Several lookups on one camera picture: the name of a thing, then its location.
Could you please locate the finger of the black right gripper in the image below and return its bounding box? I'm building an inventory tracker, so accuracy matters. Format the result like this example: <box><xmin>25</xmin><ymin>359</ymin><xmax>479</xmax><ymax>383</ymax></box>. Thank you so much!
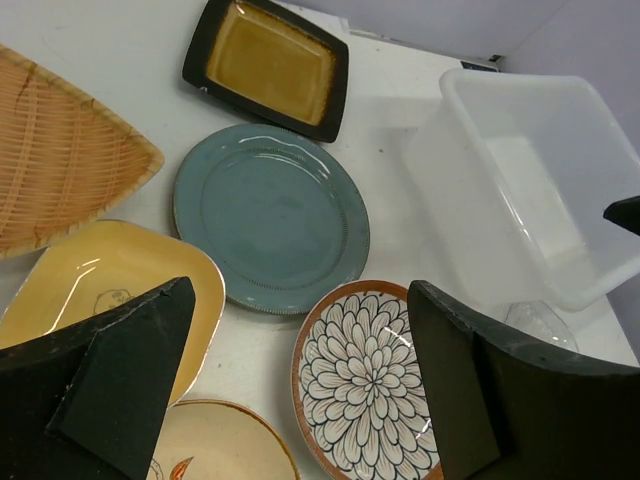
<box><xmin>603</xmin><ymin>196</ymin><xmax>640</xmax><ymax>235</ymax></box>

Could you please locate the yellow square panda dish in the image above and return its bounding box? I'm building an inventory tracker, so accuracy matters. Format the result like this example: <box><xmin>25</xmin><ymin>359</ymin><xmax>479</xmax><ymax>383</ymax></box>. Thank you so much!
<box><xmin>1</xmin><ymin>220</ymin><xmax>226</xmax><ymax>404</ymax></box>

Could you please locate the beige bird pattern plate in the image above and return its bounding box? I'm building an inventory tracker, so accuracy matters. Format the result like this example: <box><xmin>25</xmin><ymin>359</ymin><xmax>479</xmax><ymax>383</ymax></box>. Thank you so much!
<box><xmin>147</xmin><ymin>400</ymin><xmax>300</xmax><ymax>480</ymax></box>

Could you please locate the woven bamboo pattern tray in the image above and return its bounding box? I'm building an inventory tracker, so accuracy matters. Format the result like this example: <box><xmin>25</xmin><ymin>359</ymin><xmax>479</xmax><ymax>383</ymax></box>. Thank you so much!
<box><xmin>1</xmin><ymin>47</ymin><xmax>164</xmax><ymax>258</ymax></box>

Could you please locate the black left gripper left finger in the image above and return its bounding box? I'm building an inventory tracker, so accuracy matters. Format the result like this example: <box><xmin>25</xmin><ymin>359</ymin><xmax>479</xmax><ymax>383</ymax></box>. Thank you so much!
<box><xmin>1</xmin><ymin>277</ymin><xmax>196</xmax><ymax>479</ymax></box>

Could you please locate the blue round ceramic plate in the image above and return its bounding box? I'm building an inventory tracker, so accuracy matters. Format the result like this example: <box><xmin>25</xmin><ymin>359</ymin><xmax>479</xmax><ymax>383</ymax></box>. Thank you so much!
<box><xmin>173</xmin><ymin>124</ymin><xmax>370</xmax><ymax>315</ymax></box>

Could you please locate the clear glass plate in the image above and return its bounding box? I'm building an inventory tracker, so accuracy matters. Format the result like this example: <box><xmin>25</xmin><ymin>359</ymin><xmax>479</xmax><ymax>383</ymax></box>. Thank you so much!
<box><xmin>503</xmin><ymin>301</ymin><xmax>579</xmax><ymax>353</ymax></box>

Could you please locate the brown square glazed plate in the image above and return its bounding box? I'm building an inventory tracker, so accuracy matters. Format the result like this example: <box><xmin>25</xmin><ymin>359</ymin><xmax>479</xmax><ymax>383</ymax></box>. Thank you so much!
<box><xmin>182</xmin><ymin>1</ymin><xmax>349</xmax><ymax>143</ymax></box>

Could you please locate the white plastic bin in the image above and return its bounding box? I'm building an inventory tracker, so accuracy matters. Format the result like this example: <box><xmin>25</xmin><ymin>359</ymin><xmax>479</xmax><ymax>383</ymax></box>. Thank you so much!
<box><xmin>405</xmin><ymin>69</ymin><xmax>639</xmax><ymax>311</ymax></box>

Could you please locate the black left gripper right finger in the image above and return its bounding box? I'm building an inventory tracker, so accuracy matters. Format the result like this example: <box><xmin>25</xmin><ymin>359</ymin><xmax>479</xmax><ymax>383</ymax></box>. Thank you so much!
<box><xmin>408</xmin><ymin>280</ymin><xmax>639</xmax><ymax>479</ymax></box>

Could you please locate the floral pattern round plate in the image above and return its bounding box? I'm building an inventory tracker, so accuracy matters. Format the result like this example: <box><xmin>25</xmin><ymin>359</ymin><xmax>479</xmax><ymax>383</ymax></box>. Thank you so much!
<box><xmin>291</xmin><ymin>280</ymin><xmax>439</xmax><ymax>479</ymax></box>

